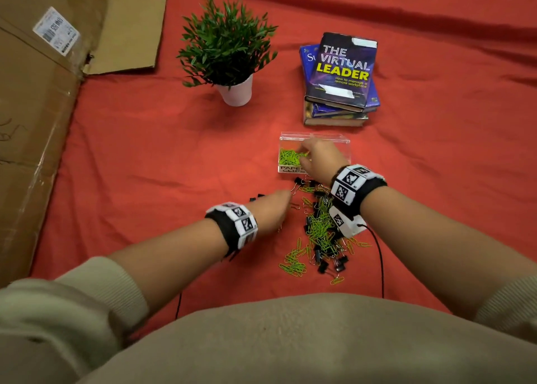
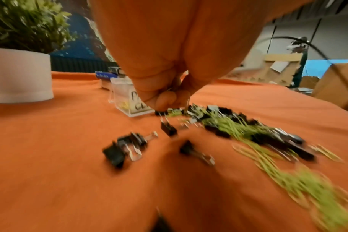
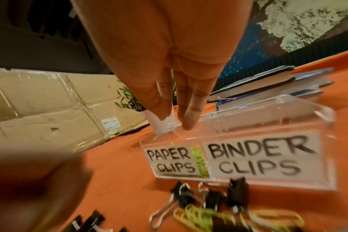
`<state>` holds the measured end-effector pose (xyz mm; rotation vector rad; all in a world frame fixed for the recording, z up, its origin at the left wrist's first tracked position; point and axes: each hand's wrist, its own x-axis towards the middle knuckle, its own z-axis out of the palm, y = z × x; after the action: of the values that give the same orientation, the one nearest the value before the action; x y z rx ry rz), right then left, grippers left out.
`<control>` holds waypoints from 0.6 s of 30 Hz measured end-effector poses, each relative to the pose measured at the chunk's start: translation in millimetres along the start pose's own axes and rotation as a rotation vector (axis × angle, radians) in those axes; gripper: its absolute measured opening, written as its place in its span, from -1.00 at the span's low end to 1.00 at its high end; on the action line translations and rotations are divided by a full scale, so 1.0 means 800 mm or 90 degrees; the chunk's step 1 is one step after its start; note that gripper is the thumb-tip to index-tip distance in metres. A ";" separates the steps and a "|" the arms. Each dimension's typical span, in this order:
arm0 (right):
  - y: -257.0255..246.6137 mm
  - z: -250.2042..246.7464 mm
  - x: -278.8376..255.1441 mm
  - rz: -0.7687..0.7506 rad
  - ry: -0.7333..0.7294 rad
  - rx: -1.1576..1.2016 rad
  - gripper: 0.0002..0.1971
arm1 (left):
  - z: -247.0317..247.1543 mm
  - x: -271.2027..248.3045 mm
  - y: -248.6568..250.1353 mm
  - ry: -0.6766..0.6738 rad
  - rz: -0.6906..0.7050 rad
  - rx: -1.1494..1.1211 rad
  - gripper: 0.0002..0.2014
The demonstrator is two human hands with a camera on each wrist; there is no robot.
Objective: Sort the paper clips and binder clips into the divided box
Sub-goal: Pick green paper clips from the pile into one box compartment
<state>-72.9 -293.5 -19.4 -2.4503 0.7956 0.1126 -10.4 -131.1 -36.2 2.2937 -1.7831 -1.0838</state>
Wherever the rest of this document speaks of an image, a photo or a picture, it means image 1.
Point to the person's right hand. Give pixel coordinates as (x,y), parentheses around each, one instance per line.
(325,159)

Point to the green plant in white pot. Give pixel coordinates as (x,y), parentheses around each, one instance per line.
(226,40)

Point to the pile of green paper clips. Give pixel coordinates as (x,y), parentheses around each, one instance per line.
(293,266)
(289,157)

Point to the beige sweater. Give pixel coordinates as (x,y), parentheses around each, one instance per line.
(268,342)

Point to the blue and yellow book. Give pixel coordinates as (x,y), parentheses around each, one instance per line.
(331,110)

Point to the person's left forearm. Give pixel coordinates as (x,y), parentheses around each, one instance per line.
(168,262)

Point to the person's right forearm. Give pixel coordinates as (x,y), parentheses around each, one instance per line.
(440,237)

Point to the black marker wristband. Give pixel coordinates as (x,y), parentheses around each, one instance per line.
(235,224)
(352,186)

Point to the black book with yellow print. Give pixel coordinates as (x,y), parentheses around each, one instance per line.
(342,73)

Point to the right black marker wristband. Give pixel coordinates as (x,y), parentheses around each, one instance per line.
(352,186)

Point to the brown cardboard box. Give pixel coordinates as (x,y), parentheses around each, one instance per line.
(33,144)

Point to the olive brown book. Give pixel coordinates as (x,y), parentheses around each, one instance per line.
(331,122)

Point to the left black marker wristband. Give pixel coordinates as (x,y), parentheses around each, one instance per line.
(235,224)

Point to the clear two-compartment plastic box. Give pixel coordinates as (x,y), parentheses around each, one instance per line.
(291,170)

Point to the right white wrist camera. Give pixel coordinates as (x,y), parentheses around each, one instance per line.
(346,224)

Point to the pile of black binder clips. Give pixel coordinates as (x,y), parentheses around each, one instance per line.
(322,267)

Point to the person's left hand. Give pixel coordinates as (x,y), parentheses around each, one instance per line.
(272,209)

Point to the red cloth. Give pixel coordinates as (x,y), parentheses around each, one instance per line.
(440,144)

